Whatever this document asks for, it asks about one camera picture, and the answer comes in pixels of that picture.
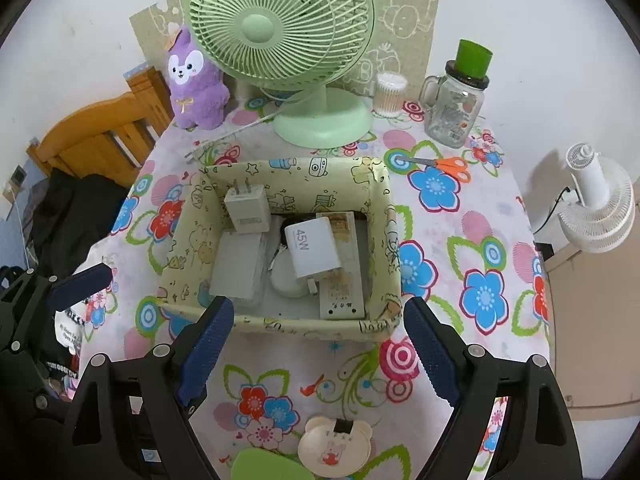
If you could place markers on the white long printed box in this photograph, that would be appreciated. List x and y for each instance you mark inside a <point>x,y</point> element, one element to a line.
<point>345,300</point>

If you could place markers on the white clip fan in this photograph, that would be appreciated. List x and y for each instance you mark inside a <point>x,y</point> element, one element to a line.
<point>592,185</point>

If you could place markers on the glass jar mug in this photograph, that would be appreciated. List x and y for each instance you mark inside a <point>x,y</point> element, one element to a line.
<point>450,115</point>

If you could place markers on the beige cartoon printed board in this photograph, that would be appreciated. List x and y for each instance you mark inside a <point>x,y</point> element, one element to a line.
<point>400,25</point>

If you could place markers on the white power bank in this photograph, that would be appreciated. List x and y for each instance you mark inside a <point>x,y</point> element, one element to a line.
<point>237,270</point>

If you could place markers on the green plastic cup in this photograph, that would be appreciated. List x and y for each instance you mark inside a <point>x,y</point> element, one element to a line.
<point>472,60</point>

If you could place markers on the orange wooden chair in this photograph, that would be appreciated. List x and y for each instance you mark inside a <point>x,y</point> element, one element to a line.
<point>90,130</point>

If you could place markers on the black clothing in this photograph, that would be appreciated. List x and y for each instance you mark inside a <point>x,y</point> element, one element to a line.
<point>70,220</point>

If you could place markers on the floral tablecloth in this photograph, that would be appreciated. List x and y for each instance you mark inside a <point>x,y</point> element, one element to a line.
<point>450,270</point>

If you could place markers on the round white case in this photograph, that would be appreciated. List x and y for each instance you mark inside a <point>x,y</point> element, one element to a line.
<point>285,280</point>

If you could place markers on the round cartoon coaster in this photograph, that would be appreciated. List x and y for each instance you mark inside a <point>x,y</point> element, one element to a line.
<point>325,445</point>

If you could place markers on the purple plush toy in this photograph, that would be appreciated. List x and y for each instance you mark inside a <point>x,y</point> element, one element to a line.
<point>195,100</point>

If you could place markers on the cartoon printed fabric storage box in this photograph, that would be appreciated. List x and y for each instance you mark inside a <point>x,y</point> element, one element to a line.
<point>300,170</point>

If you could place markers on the cotton swab jar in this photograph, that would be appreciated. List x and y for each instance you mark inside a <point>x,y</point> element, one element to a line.
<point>390,97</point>

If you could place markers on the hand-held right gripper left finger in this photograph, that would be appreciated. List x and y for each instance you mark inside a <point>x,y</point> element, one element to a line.
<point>210,345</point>

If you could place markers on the white square power adapter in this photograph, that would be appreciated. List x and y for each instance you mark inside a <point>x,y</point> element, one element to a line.
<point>310,250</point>

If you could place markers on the white charger with prongs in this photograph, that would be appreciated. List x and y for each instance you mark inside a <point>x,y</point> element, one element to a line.
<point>247,207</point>

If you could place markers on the small black object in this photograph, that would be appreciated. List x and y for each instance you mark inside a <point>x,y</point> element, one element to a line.
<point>279,227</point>

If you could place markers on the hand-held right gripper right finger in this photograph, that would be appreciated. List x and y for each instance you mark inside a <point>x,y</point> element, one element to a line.
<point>430,350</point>

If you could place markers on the green flat object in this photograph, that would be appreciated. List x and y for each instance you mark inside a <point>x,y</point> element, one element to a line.
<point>265,467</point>

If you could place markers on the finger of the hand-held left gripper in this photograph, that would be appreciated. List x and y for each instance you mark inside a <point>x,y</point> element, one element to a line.
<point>80,285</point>

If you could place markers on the green desk fan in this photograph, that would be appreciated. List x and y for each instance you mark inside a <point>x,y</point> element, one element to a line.
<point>260,27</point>

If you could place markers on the wall socket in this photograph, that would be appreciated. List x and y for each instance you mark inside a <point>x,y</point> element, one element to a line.
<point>19,175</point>

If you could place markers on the blue patterned paper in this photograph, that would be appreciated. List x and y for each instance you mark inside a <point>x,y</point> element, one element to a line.
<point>135,70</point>

